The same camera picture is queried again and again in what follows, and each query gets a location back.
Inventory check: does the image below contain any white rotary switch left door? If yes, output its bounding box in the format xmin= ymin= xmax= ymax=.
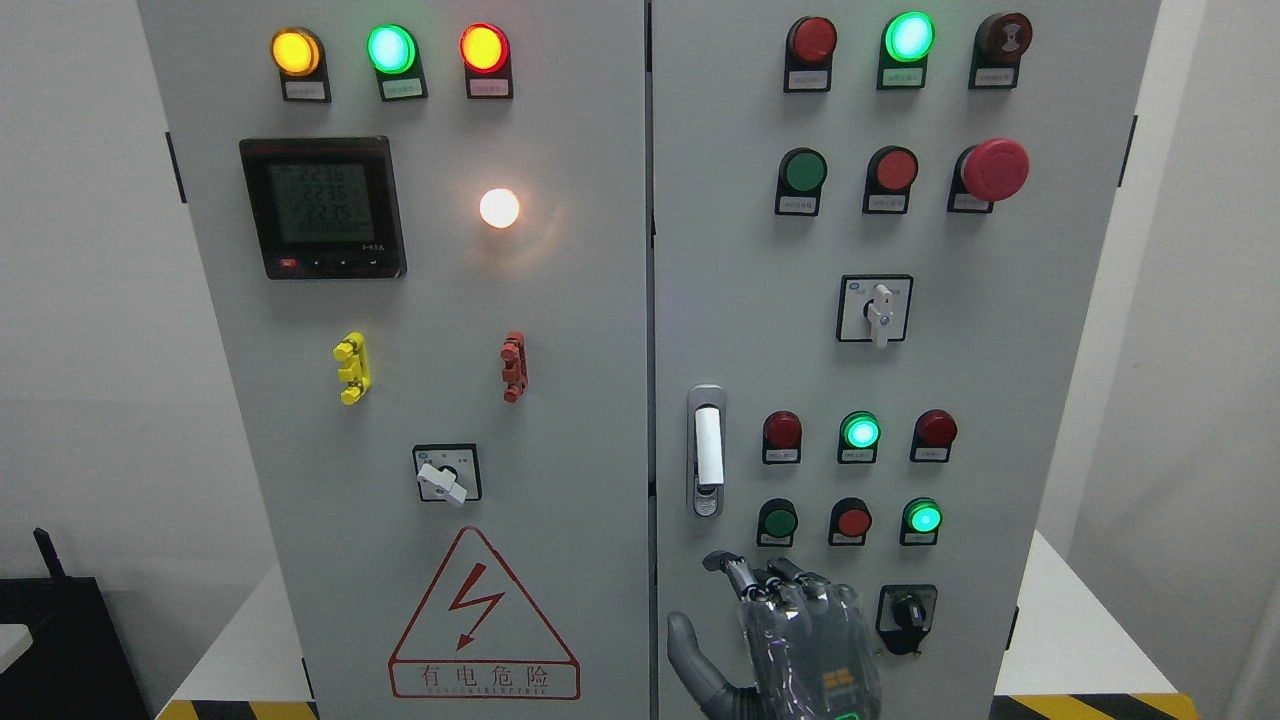
xmin=412 ymin=443 xmax=483 ymax=507

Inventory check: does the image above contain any green indicator lamp left door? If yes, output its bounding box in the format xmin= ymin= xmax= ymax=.
xmin=366 ymin=23 xmax=428 ymax=102

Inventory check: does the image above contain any green lit lamp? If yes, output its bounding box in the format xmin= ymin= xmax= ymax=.
xmin=877 ymin=12 xmax=934 ymax=90
xmin=837 ymin=410 xmax=881 ymax=464

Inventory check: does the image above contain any green lit lamp top right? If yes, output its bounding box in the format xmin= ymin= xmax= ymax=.
xmin=877 ymin=12 xmax=934 ymax=90

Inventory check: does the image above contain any green push button upper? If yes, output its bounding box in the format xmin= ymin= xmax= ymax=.
xmin=774 ymin=147 xmax=828 ymax=217

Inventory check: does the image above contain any grey left cabinet door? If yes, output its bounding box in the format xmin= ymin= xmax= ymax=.
xmin=140 ymin=1 xmax=653 ymax=719

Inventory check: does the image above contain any red electric hazard warning sticker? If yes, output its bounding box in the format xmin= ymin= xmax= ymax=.
xmin=388 ymin=527 xmax=581 ymax=701

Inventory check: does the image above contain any red lit indicator lamp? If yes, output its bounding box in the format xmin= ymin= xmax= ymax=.
xmin=460 ymin=23 xmax=515 ymax=100

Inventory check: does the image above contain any black digital power meter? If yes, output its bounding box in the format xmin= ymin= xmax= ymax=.
xmin=239 ymin=135 xmax=407 ymax=281

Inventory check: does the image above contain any white lit indicator lamp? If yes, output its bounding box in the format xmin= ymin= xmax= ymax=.
xmin=477 ymin=187 xmax=522 ymax=229

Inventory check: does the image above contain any green lit lamp middle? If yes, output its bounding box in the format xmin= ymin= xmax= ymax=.
xmin=837 ymin=410 xmax=881 ymax=464

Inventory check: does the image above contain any black box with antenna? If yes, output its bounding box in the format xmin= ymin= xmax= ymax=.
xmin=1 ymin=528 xmax=150 ymax=719

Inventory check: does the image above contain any dark red buzzer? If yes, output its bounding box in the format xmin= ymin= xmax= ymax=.
xmin=968 ymin=12 xmax=1034 ymax=90

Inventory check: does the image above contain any red push button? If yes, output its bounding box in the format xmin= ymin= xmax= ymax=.
xmin=827 ymin=497 xmax=873 ymax=547
xmin=861 ymin=145 xmax=919 ymax=215

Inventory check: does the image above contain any red emergency stop button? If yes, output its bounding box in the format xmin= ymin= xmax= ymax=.
xmin=947 ymin=137 xmax=1030 ymax=214

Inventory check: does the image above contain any silver door handle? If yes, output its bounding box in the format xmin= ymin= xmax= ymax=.
xmin=686 ymin=384 xmax=727 ymax=518

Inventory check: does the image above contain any red terminal block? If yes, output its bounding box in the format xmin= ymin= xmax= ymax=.
xmin=499 ymin=331 xmax=529 ymax=404

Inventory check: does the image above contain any yellow terminal block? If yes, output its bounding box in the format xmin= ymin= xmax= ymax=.
xmin=332 ymin=331 xmax=372 ymax=406

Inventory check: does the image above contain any red indicator lamp top right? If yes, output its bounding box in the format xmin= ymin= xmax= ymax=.
xmin=783 ymin=15 xmax=838 ymax=94

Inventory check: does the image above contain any red push button upper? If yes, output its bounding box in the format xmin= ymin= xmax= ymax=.
xmin=861 ymin=145 xmax=919 ymax=215

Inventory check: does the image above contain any white platform with hazard stripes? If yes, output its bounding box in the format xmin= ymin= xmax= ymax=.
xmin=159 ymin=536 xmax=1198 ymax=719

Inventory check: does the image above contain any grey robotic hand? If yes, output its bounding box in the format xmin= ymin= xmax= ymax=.
xmin=667 ymin=550 xmax=882 ymax=719

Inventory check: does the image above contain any white rotary switch upper right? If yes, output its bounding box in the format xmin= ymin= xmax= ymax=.
xmin=836 ymin=274 xmax=914 ymax=348

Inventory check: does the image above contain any red indicator lamp middle left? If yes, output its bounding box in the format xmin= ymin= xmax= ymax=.
xmin=762 ymin=410 xmax=803 ymax=465

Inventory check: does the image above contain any yellow indicator lamp top left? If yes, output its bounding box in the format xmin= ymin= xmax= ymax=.
xmin=270 ymin=26 xmax=332 ymax=102

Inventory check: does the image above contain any red indicator lamp middle right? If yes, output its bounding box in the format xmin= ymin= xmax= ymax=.
xmin=910 ymin=409 xmax=957 ymax=462

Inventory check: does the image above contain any green lit push button lower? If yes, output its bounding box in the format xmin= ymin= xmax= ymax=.
xmin=899 ymin=497 xmax=945 ymax=547

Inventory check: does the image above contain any red push button lower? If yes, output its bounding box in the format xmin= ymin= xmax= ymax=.
xmin=827 ymin=497 xmax=873 ymax=547

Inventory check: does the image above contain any grey cabinet door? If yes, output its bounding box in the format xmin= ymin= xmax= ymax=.
xmin=652 ymin=1 xmax=1160 ymax=719
xmin=140 ymin=1 xmax=653 ymax=719

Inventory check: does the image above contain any grey right cabinet door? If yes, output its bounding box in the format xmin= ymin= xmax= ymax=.
xmin=652 ymin=1 xmax=1160 ymax=719

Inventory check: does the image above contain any black selector knob switch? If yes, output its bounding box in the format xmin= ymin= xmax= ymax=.
xmin=876 ymin=584 xmax=938 ymax=656

